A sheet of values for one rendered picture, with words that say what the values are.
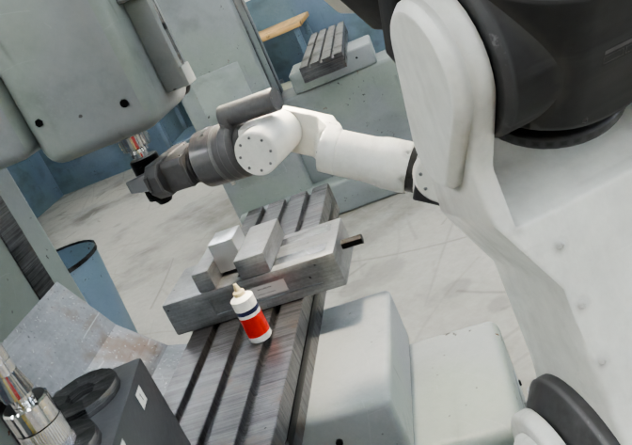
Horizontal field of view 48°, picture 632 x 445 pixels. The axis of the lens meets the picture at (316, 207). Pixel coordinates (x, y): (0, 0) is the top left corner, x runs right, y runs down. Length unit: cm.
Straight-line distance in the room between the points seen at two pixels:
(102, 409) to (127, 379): 5
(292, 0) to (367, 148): 669
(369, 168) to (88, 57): 41
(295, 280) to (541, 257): 83
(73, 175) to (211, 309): 753
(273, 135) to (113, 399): 40
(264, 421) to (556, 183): 64
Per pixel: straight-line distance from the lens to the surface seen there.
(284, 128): 99
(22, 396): 76
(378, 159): 94
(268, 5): 766
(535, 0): 37
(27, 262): 145
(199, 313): 134
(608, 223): 49
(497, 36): 38
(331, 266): 124
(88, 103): 104
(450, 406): 122
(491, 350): 131
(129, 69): 102
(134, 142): 112
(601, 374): 53
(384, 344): 120
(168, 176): 108
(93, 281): 337
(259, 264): 126
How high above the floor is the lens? 145
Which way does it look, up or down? 19 degrees down
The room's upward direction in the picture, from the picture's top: 24 degrees counter-clockwise
